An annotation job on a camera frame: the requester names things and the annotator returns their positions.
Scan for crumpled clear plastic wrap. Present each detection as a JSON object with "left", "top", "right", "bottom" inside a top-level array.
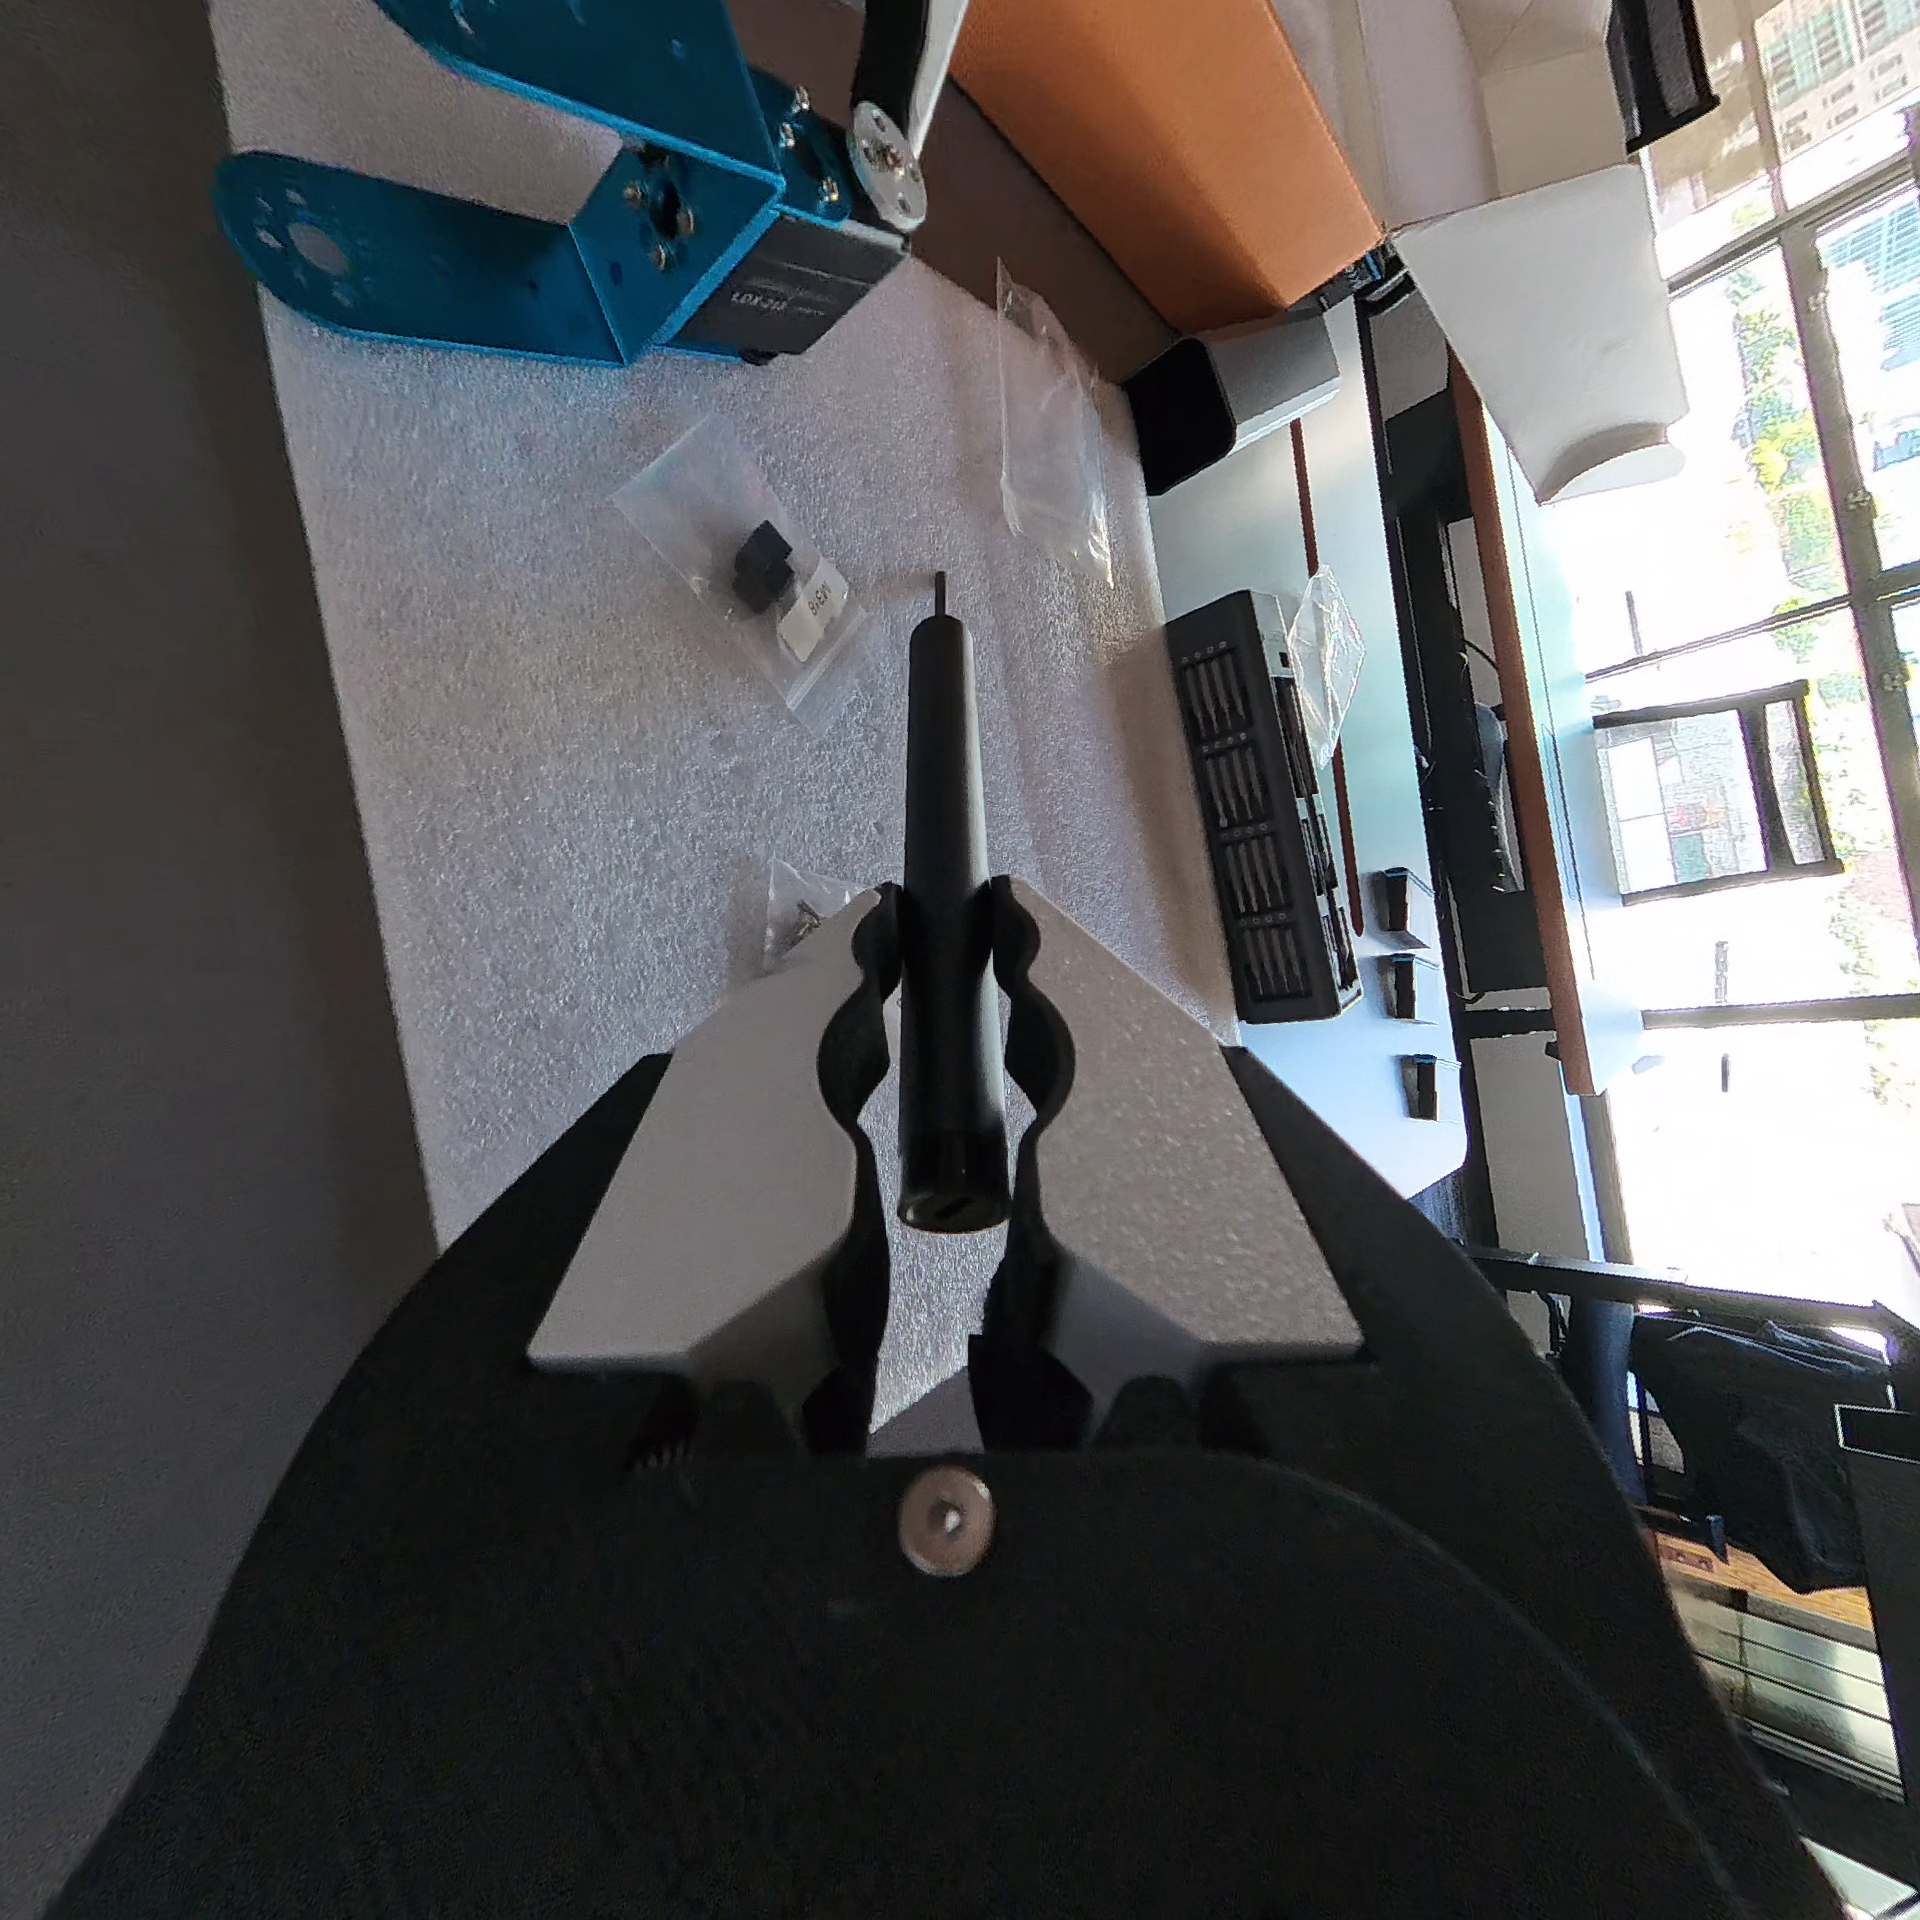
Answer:
[{"left": 1283, "top": 567, "right": 1368, "bottom": 767}]

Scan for black electric screwdriver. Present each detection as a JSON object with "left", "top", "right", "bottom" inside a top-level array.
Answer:
[{"left": 897, "top": 570, "right": 1012, "bottom": 1238}]

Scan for large window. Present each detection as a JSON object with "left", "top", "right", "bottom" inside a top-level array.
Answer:
[{"left": 1546, "top": 0, "right": 1920, "bottom": 1308}]

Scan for white foam sheet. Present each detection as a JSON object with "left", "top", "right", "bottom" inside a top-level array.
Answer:
[{"left": 202, "top": 0, "right": 1248, "bottom": 1449}]

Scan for wooden top standing desk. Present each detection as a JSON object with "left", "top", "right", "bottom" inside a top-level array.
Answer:
[{"left": 1357, "top": 269, "right": 1653, "bottom": 1103}]

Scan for blue bracket servo assembly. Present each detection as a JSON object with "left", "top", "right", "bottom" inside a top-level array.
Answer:
[{"left": 211, "top": 0, "right": 935, "bottom": 369}]

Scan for black screwdriver bit case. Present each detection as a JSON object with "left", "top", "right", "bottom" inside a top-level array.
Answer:
[{"left": 1169, "top": 589, "right": 1368, "bottom": 1026}]

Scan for grey desk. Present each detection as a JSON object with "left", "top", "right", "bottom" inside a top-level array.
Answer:
[{"left": 0, "top": 0, "right": 1480, "bottom": 1920}]

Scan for clear bag of silver screws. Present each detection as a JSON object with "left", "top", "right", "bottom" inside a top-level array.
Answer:
[{"left": 756, "top": 858, "right": 881, "bottom": 975}]

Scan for dark square case sleeve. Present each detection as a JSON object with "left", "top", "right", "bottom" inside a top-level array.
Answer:
[{"left": 1123, "top": 306, "right": 1344, "bottom": 497}]

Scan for orange cardboard box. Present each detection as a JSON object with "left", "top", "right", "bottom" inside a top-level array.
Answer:
[{"left": 949, "top": 0, "right": 1696, "bottom": 506}]

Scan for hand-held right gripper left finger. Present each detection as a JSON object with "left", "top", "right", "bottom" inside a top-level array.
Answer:
[{"left": 528, "top": 883, "right": 906, "bottom": 1455}]

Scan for clear bag of black parts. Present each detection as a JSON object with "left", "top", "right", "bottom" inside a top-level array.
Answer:
[{"left": 608, "top": 411, "right": 881, "bottom": 737}]

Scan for empty clear plastic bag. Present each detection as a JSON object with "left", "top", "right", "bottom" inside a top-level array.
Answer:
[{"left": 992, "top": 258, "right": 1121, "bottom": 587}]

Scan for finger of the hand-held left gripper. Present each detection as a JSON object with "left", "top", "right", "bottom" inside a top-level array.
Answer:
[{"left": 849, "top": 0, "right": 971, "bottom": 153}]

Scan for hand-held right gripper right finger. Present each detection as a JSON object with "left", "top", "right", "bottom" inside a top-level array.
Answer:
[{"left": 968, "top": 878, "right": 1368, "bottom": 1454}]

